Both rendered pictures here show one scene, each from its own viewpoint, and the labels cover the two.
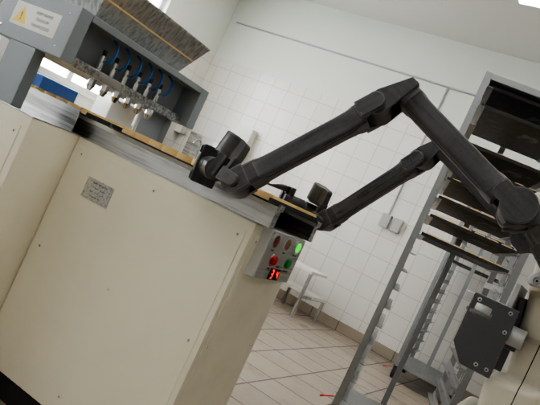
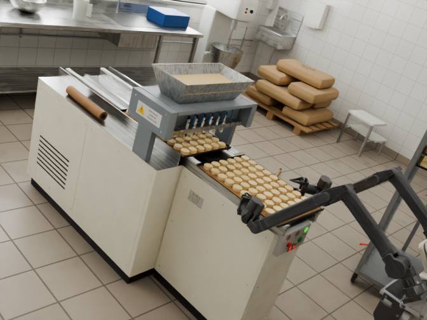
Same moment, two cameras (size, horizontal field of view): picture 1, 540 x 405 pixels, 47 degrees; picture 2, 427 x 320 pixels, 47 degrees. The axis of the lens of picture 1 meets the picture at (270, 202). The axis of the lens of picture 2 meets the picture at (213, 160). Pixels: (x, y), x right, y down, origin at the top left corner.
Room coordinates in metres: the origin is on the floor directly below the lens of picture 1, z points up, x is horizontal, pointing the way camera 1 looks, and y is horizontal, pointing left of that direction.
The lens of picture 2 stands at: (-0.50, 0.02, 2.10)
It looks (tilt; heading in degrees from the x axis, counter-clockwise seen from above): 25 degrees down; 10
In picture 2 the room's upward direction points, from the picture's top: 17 degrees clockwise
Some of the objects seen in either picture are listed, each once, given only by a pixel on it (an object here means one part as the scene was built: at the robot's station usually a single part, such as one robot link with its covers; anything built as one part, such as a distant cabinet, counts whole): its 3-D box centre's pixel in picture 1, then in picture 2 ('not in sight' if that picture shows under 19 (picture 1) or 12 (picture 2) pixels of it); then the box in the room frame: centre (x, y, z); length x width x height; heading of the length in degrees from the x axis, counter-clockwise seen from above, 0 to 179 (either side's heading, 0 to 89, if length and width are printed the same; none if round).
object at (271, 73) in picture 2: not in sight; (283, 74); (6.14, 0.67, 0.49); 0.72 x 0.42 x 0.15; 152
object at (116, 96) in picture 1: (128, 79); (204, 122); (2.06, 0.60, 1.07); 0.06 x 0.03 x 0.18; 64
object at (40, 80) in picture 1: (46, 86); (168, 17); (4.97, 2.03, 0.95); 0.40 x 0.30 x 0.14; 155
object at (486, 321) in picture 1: (497, 325); (404, 300); (1.47, -0.62, 0.87); 0.28 x 0.16 x 0.22; 152
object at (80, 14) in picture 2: not in sight; (82, 9); (3.87, 2.49, 0.98); 0.18 x 0.14 x 0.20; 102
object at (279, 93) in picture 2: not in sight; (284, 93); (5.81, 0.55, 0.34); 0.72 x 0.42 x 0.15; 66
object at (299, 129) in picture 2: not in sight; (286, 112); (6.00, 0.45, 0.06); 1.20 x 0.80 x 0.11; 64
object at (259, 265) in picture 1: (276, 255); (291, 238); (1.75, -0.08, 0.77); 0.24 x 0.04 x 0.14; 154
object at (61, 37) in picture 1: (101, 87); (191, 122); (2.14, 0.70, 1.01); 0.72 x 0.33 x 0.34; 154
